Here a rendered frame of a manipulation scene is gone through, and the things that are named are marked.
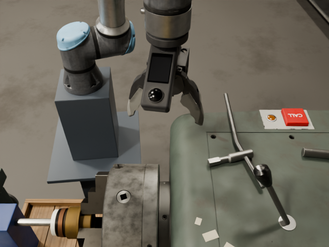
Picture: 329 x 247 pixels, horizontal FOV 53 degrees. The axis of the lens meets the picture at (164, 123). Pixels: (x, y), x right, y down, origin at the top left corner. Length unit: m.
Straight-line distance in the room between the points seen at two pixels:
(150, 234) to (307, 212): 0.34
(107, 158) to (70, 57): 0.51
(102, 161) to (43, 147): 1.22
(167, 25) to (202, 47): 3.05
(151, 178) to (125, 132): 0.79
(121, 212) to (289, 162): 0.42
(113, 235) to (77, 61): 0.65
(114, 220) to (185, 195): 0.17
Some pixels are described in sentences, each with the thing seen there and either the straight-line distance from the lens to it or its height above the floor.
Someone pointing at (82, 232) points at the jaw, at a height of 1.11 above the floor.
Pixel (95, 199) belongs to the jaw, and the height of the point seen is 1.15.
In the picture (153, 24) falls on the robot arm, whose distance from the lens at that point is 0.52.
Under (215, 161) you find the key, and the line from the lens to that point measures 0.80.
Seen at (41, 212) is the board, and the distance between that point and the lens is 1.23.
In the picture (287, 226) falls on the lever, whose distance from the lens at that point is 0.76.
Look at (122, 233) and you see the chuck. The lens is 0.77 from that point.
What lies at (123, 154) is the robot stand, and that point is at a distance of 1.49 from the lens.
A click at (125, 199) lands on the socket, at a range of 0.81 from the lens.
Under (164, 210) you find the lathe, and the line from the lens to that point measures 0.82.
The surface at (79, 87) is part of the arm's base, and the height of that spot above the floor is 1.13.
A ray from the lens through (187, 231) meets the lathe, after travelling 0.72.
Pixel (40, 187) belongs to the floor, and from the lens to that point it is 2.43.
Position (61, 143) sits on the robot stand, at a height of 0.75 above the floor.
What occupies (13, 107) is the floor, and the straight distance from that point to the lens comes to 3.09.
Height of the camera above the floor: 1.90
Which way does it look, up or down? 45 degrees down
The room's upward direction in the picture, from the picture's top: straight up
